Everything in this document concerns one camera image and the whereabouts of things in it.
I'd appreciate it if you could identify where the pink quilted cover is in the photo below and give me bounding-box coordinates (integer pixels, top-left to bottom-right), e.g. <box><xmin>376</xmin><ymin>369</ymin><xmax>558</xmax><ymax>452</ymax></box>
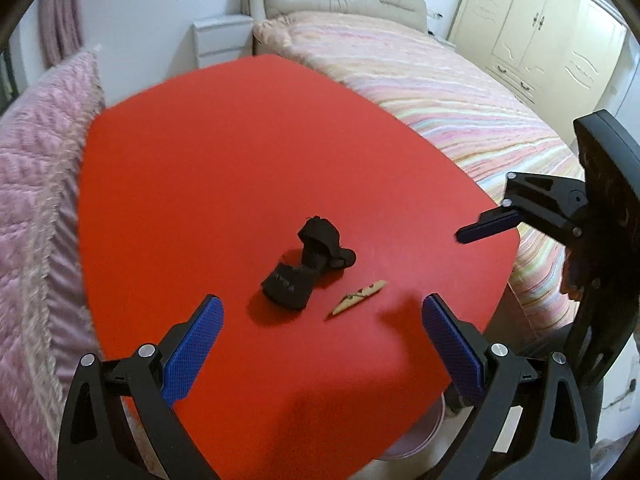
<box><xmin>0</xmin><ymin>50</ymin><xmax>132</xmax><ymax>480</ymax></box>

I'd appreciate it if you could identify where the wooden clothespin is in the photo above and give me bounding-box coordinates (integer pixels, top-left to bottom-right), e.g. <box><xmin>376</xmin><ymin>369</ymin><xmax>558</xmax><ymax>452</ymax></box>
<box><xmin>326</xmin><ymin>279</ymin><xmax>388</xmax><ymax>319</ymax></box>

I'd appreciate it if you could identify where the pink curtain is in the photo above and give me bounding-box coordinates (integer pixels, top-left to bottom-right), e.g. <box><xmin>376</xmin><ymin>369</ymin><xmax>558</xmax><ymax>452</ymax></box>
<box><xmin>39</xmin><ymin>0</ymin><xmax>84</xmax><ymax>68</ymax></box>

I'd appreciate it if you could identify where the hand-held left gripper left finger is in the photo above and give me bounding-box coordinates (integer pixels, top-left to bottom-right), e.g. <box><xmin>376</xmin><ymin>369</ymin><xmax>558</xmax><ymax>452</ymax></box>
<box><xmin>57</xmin><ymin>294</ymin><xmax>225</xmax><ymax>480</ymax></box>

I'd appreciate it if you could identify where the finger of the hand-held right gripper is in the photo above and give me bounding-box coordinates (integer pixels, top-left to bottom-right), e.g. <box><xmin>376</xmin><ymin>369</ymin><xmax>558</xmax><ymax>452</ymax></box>
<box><xmin>455</xmin><ymin>172</ymin><xmax>589</xmax><ymax>250</ymax></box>

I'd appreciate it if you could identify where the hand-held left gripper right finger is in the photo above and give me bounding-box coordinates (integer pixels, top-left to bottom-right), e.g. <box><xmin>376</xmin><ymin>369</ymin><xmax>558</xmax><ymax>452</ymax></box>
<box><xmin>421</xmin><ymin>293</ymin><xmax>592</xmax><ymax>480</ymax></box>

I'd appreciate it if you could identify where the cream wardrobe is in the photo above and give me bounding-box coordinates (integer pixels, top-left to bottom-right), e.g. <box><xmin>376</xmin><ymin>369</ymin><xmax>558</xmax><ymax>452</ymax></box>
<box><xmin>446</xmin><ymin>0</ymin><xmax>629</xmax><ymax>122</ymax></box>

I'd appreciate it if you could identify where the pink waste bin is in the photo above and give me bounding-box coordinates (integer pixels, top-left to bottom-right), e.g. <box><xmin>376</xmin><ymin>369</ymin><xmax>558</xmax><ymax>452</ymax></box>
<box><xmin>377</xmin><ymin>392</ymin><xmax>447</xmax><ymax>461</ymax></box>

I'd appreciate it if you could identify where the red table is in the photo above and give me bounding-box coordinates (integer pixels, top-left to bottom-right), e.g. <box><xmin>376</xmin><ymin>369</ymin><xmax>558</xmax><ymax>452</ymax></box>
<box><xmin>77</xmin><ymin>54</ymin><xmax>521</xmax><ymax>480</ymax></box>

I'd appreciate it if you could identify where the black sock bundle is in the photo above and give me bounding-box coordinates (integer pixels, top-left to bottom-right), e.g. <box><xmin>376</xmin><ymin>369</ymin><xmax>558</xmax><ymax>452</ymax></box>
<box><xmin>260</xmin><ymin>216</ymin><xmax>357</xmax><ymax>311</ymax></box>

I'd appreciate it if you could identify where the bed with striped blanket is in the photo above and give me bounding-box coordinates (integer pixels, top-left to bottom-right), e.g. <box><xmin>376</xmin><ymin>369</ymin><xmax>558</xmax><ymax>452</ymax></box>
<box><xmin>252</xmin><ymin>15</ymin><xmax>586</xmax><ymax>336</ymax></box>

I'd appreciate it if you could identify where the white nightstand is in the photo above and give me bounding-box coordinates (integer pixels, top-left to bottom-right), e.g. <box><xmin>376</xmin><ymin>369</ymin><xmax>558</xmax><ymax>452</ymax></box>
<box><xmin>193</xmin><ymin>15</ymin><xmax>255</xmax><ymax>69</ymax></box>

